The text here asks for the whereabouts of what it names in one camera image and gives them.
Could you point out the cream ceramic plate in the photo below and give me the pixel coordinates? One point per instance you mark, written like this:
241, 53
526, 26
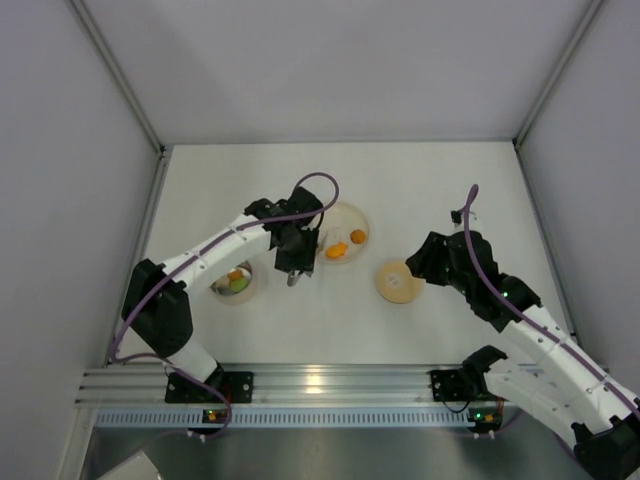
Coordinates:
338, 222

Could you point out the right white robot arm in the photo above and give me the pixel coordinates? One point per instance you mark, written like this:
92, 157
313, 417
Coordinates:
592, 413

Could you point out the beige round lid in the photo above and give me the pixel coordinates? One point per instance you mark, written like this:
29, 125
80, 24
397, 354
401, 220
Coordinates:
395, 283

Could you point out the green round cookie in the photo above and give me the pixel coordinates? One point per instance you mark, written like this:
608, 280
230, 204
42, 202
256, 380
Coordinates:
238, 285

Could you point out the cream steel lunch container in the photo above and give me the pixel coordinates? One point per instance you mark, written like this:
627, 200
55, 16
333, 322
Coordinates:
227, 297

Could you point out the grey slotted cable duct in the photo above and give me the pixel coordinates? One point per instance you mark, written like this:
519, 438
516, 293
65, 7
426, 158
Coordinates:
246, 417

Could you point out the orange fish cookie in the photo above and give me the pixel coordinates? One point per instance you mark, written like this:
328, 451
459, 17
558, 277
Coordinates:
336, 251

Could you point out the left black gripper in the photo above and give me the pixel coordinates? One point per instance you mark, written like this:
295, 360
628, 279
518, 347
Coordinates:
296, 261

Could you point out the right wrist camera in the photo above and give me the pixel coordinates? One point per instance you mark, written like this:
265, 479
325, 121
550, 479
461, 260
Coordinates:
458, 220

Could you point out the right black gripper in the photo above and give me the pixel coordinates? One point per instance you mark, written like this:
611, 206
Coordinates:
423, 260

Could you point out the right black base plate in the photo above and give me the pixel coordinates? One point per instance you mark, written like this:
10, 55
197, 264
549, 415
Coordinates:
450, 385

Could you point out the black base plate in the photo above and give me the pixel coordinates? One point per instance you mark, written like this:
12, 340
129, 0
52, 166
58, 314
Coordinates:
450, 385
234, 387

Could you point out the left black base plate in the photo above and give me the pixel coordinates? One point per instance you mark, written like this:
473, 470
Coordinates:
234, 387

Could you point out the aluminium mounting rail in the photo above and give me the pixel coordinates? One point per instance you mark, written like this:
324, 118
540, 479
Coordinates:
274, 385

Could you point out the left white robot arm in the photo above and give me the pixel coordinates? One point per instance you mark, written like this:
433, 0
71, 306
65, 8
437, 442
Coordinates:
157, 304

